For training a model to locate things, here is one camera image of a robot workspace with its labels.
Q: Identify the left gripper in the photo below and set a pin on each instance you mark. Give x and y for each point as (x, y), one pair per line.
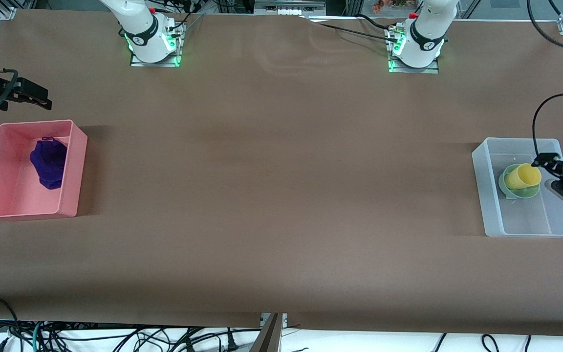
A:
(550, 159)

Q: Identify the yellow cup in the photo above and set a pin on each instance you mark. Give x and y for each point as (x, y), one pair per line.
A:
(521, 177)

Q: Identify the green bowl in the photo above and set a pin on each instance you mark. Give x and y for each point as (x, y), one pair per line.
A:
(523, 193)

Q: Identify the purple cloth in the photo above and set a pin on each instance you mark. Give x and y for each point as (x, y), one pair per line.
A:
(49, 164)

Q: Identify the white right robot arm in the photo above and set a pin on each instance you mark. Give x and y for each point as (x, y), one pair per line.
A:
(137, 24)

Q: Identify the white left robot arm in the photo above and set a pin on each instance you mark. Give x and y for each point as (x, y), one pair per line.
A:
(425, 29)

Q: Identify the translucent plastic bin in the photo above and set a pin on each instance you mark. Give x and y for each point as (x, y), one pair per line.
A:
(526, 220)

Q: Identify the pink plastic bin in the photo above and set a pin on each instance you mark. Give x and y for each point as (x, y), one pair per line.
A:
(22, 200)

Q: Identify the orange background items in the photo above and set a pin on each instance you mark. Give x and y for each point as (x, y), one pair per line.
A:
(381, 6)

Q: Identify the white background device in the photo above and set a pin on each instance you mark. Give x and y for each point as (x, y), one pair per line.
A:
(289, 10)

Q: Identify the black power plug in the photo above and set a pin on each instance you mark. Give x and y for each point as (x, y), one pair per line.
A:
(232, 344)

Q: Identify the metal table leg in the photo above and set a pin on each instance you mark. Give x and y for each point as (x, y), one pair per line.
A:
(271, 337)

